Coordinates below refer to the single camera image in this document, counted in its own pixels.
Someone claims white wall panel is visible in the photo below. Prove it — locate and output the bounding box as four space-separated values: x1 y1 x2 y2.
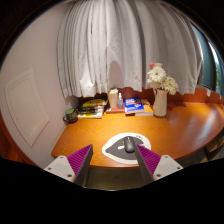
4 69 51 148

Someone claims red-brown flat book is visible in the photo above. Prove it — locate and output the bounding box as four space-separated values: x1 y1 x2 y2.
105 107 126 115

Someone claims black computer mouse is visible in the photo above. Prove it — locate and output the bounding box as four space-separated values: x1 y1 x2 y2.
123 136 136 154

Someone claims dark green mug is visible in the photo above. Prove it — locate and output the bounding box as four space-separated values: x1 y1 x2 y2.
62 107 79 125

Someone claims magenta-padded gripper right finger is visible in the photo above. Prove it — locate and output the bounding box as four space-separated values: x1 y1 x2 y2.
133 143 184 185

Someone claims white curtain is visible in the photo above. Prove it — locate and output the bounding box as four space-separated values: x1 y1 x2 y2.
56 0 204 99

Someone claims white ceramic vase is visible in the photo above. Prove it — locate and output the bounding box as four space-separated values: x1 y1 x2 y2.
152 88 169 118

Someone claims blue cover book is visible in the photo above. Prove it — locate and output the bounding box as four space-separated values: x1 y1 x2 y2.
123 96 146 115

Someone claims dark glass window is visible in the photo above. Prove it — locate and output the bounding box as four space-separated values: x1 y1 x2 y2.
191 24 224 98

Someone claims white and grey mouse pad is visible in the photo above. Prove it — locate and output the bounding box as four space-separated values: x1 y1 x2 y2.
101 132 152 165

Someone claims yellow and black book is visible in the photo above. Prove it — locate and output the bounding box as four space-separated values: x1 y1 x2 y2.
81 98 108 108

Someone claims cream lidded tumbler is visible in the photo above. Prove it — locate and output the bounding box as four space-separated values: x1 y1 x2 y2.
107 87 119 109

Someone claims dark cover book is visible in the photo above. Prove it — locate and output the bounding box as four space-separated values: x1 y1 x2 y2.
78 104 105 114

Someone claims clear spray bottle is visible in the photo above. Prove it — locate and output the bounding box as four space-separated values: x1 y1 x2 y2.
117 92 124 110

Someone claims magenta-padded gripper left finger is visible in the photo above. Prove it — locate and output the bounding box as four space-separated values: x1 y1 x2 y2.
43 143 94 187

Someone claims white flower bouquet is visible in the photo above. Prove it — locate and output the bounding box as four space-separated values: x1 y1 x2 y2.
146 62 180 96

